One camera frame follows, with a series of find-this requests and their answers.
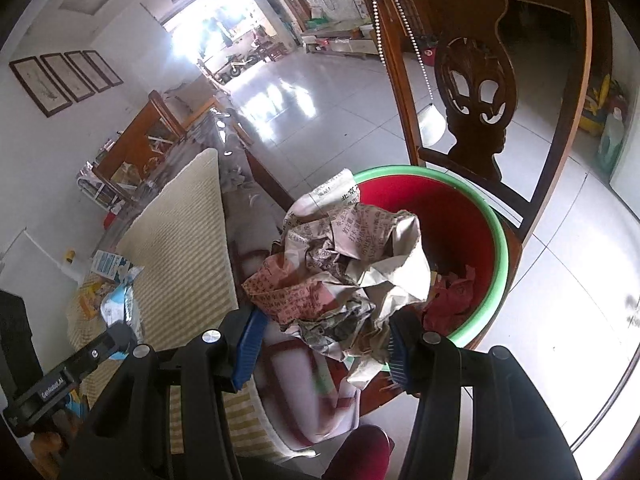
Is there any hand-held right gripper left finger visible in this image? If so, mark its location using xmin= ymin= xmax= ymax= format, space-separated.
xmin=57 ymin=307 xmax=269 ymax=480

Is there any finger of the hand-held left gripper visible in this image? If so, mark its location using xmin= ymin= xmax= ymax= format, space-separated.
xmin=69 ymin=321 xmax=137 ymax=379

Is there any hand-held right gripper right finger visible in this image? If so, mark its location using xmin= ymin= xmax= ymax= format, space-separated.
xmin=387 ymin=310 xmax=586 ymax=480

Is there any silver blue foil wrapper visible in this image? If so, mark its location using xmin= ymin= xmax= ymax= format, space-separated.
xmin=100 ymin=266 xmax=146 ymax=342

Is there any newspaper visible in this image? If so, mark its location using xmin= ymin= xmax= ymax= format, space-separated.
xmin=242 ymin=169 xmax=434 ymax=391

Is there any red basin with green rim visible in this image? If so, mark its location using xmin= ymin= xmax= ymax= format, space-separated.
xmin=350 ymin=165 xmax=511 ymax=374

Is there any yellow snack packet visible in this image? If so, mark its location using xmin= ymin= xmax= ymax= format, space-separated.
xmin=75 ymin=282 xmax=109 ymax=322

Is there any black box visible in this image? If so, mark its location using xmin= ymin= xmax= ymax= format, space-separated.
xmin=0 ymin=290 xmax=44 ymax=401

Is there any red crumpled wrapper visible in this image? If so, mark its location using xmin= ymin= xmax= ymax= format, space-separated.
xmin=422 ymin=265 xmax=477 ymax=331

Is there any blue white carton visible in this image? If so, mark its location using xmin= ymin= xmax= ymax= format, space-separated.
xmin=90 ymin=250 xmax=132 ymax=282

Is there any beige woven mat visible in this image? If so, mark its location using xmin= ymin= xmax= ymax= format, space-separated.
xmin=67 ymin=149 xmax=281 ymax=453

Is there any white metal rack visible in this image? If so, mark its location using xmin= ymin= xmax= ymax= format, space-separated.
xmin=77 ymin=169 xmax=126 ymax=212

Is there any wooden bench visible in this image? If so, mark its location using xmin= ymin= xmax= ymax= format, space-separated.
xmin=95 ymin=89 xmax=242 ymax=197

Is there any green white bag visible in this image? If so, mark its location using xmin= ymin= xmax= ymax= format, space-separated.
xmin=597 ymin=107 xmax=629 ymax=176

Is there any low television cabinet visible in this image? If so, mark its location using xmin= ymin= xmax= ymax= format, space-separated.
xmin=300 ymin=22 xmax=381 ymax=61

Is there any yellow sack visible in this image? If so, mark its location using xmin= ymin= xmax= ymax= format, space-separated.
xmin=580 ymin=74 xmax=614 ymax=136

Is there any dark framed wall picture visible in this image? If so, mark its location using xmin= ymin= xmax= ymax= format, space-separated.
xmin=10 ymin=57 xmax=71 ymax=119
xmin=64 ymin=51 xmax=112 ymax=94
xmin=40 ymin=52 xmax=96 ymax=104
xmin=82 ymin=50 xmax=125 ymax=87

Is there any white bead string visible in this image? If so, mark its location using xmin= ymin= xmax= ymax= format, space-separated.
xmin=366 ymin=0 xmax=447 ymax=147

